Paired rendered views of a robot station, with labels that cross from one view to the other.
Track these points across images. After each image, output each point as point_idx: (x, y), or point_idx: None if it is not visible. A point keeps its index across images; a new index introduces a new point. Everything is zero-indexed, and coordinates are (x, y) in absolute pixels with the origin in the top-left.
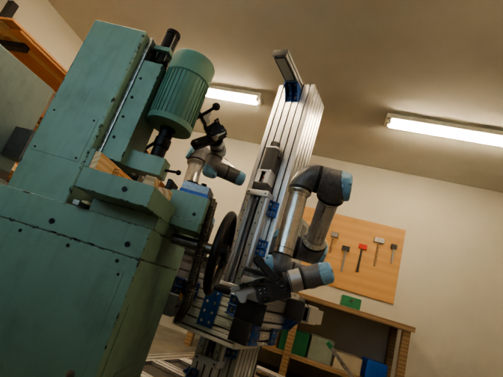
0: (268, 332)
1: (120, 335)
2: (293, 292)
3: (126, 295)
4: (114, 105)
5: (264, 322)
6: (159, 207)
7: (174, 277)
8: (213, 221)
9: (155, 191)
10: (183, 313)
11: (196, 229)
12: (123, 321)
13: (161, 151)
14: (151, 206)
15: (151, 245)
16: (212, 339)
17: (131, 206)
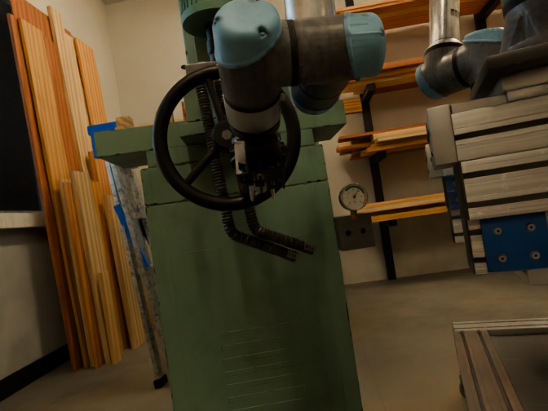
0: None
1: (182, 289)
2: (249, 132)
3: (151, 248)
4: (191, 55)
5: (510, 201)
6: (130, 143)
7: (327, 192)
8: (492, 34)
9: (99, 135)
10: (254, 245)
11: (178, 133)
12: (174, 274)
13: (212, 59)
14: (107, 151)
15: (161, 183)
16: (514, 271)
17: (135, 157)
